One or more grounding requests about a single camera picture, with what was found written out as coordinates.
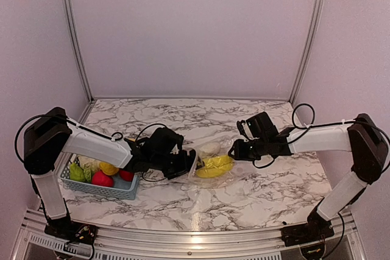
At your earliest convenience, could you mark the left aluminium frame post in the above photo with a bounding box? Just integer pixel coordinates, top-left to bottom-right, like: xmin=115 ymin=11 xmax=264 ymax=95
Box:
xmin=63 ymin=0 xmax=94 ymax=103

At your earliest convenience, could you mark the clear zip top bag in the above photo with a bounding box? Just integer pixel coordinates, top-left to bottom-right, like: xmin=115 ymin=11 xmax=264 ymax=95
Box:
xmin=187 ymin=136 xmax=244 ymax=189

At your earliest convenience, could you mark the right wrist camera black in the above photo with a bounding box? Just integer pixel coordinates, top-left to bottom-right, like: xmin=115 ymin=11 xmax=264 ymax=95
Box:
xmin=236 ymin=111 xmax=278 ymax=142

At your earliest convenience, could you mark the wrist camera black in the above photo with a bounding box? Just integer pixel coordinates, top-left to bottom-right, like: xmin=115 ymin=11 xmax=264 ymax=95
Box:
xmin=142 ymin=127 xmax=184 ymax=160
xmin=236 ymin=111 xmax=278 ymax=142

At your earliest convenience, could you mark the aluminium frame post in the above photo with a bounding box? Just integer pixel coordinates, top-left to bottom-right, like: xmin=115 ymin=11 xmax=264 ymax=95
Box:
xmin=63 ymin=0 xmax=94 ymax=103
xmin=289 ymin=0 xmax=325 ymax=104

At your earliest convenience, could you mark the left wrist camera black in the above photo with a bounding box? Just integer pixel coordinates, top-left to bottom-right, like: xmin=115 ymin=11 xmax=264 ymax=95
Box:
xmin=142 ymin=127 xmax=184 ymax=160

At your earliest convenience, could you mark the white green fake cabbage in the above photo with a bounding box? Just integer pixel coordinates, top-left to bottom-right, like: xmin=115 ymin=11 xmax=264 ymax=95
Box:
xmin=77 ymin=156 xmax=101 ymax=183

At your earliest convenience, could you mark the front aluminium rail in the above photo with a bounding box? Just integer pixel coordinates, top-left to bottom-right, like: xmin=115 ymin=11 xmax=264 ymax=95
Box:
xmin=12 ymin=209 xmax=366 ymax=260

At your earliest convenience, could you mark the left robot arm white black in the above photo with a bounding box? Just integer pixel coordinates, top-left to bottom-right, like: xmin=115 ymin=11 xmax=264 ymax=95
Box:
xmin=14 ymin=107 xmax=197 ymax=239

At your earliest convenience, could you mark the right aluminium frame post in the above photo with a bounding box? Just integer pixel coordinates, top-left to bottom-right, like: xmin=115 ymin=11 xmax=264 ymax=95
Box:
xmin=289 ymin=0 xmax=325 ymax=104

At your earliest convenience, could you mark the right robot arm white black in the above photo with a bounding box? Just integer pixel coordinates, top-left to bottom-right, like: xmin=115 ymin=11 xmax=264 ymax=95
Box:
xmin=228 ymin=112 xmax=389 ymax=241

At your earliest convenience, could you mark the red fake apple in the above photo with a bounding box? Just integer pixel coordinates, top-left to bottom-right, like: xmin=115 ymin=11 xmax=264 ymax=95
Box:
xmin=91 ymin=170 xmax=115 ymax=188
xmin=119 ymin=169 xmax=134 ymax=181

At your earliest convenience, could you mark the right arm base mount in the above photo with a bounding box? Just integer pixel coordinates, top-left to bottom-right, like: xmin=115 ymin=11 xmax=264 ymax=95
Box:
xmin=281 ymin=211 xmax=335 ymax=247

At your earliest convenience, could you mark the green fake pear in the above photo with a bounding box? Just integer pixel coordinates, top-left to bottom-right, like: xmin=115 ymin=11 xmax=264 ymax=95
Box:
xmin=69 ymin=163 xmax=86 ymax=182

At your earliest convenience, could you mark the yellow fake banana bunch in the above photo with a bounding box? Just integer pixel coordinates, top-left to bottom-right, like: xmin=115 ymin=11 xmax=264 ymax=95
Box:
xmin=195 ymin=155 xmax=235 ymax=178

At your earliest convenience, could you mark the white fake radish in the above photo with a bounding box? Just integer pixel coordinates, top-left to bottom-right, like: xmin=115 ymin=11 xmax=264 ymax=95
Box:
xmin=198 ymin=142 xmax=221 ymax=157

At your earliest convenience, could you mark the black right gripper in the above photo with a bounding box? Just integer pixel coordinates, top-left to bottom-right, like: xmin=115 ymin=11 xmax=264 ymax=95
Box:
xmin=228 ymin=136 xmax=268 ymax=161

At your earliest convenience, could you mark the light blue plastic basket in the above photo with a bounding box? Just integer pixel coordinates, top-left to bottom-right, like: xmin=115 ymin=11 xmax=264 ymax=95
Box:
xmin=58 ymin=154 xmax=140 ymax=200

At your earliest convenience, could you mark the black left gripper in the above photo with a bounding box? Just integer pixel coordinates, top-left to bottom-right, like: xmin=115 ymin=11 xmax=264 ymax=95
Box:
xmin=151 ymin=149 xmax=205 ymax=180

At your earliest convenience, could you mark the yellow fake bell pepper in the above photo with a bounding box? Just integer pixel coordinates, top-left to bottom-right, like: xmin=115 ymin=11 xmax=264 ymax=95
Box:
xmin=99 ymin=162 xmax=119 ymax=176

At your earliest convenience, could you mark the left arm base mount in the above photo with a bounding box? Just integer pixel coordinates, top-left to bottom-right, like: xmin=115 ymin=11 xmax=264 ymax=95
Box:
xmin=44 ymin=210 xmax=98 ymax=245

